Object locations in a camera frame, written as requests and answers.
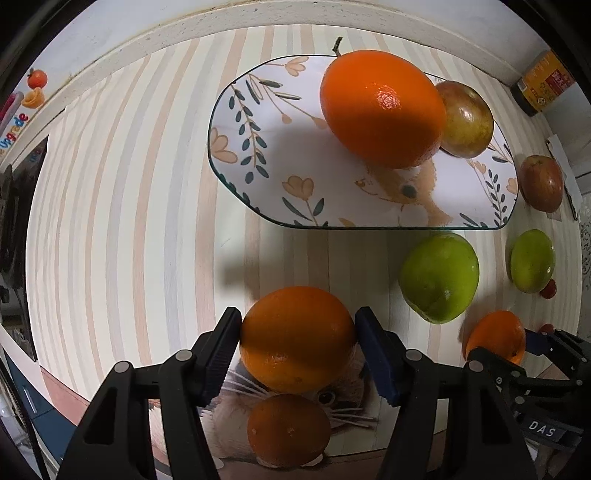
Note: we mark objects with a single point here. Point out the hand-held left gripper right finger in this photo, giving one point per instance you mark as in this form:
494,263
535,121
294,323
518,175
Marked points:
374,353

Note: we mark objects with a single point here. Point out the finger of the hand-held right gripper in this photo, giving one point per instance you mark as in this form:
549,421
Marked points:
508,376
535,342

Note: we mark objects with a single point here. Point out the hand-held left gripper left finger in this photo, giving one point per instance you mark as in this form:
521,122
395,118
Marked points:
221,355

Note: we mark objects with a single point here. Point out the red cherry tomato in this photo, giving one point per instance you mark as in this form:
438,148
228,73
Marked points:
547,328
549,290

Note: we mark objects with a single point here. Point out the medium orange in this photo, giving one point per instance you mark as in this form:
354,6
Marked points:
496,334
295,341

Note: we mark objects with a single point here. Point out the small green apple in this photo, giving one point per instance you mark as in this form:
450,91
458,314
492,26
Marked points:
531,261

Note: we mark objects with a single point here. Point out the small dark orange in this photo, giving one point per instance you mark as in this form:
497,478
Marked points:
288,429

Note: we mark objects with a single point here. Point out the large green apple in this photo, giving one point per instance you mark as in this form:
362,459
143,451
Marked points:
438,277

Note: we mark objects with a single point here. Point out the red apple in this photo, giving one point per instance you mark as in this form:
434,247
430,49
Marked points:
542,182

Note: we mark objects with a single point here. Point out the floral print plate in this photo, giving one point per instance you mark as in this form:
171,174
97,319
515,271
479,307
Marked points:
286,147

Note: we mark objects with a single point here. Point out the blue cabinet door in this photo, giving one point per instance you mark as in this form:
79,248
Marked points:
32,401

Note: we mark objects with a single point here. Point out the reddish green apple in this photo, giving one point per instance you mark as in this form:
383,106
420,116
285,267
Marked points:
468,120

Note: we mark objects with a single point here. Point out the large orange with stem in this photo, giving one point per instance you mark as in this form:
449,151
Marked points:
378,110

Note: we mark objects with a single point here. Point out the dark sauce bottle yellow label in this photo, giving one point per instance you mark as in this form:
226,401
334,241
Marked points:
545,83

